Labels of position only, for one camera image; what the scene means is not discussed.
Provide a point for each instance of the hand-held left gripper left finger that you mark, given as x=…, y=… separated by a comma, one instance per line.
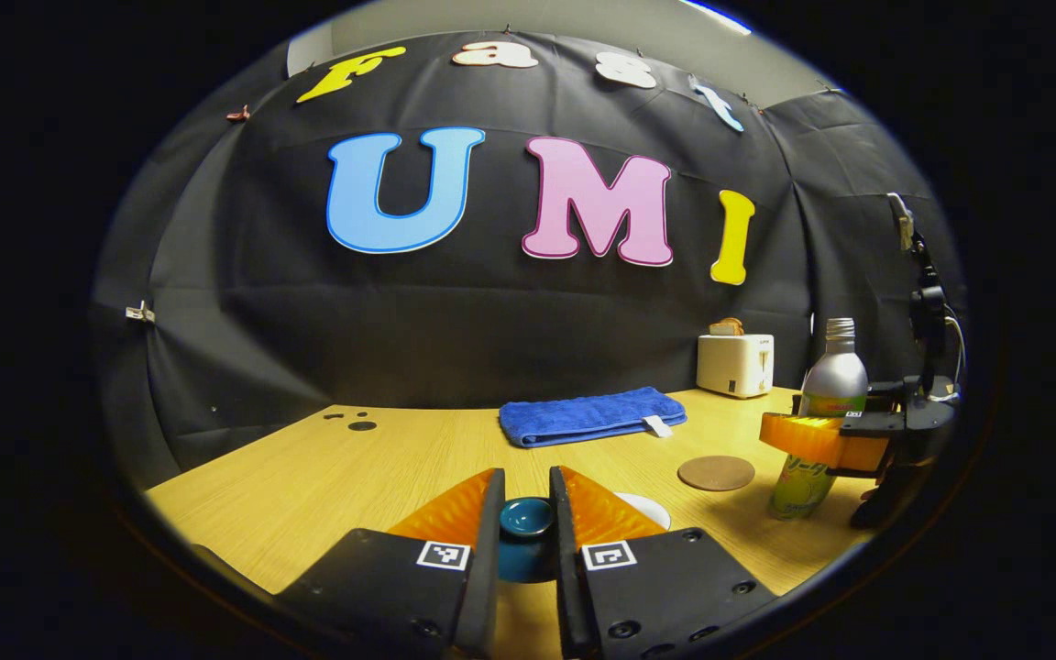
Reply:
x=487, y=568

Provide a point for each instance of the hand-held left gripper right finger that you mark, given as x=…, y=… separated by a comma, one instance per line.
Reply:
x=569, y=568

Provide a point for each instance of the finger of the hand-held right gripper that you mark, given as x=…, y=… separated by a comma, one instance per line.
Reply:
x=821, y=440
x=799, y=404

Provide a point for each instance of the silver green-label water bottle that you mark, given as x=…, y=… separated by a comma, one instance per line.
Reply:
x=835, y=380

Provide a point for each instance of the dark teal teacup lid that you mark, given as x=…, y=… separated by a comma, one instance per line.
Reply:
x=528, y=518

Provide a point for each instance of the teal white-lined teacup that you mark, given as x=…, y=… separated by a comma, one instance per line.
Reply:
x=652, y=509

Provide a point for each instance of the round brown coaster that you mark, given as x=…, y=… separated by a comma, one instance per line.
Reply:
x=716, y=473

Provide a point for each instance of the white toaster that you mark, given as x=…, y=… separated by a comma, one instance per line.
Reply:
x=731, y=365

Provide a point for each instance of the toast slice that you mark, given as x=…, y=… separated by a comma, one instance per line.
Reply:
x=726, y=326

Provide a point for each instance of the blue folded towel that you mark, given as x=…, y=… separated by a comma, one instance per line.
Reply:
x=583, y=415

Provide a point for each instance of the black table grommet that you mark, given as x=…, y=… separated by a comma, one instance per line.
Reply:
x=362, y=425

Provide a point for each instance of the black backdrop cloth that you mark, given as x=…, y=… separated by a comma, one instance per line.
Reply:
x=491, y=330

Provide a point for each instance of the white backdrop clip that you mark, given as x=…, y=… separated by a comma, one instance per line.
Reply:
x=140, y=313

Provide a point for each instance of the red backdrop clip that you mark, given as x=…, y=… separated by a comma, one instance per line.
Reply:
x=237, y=114

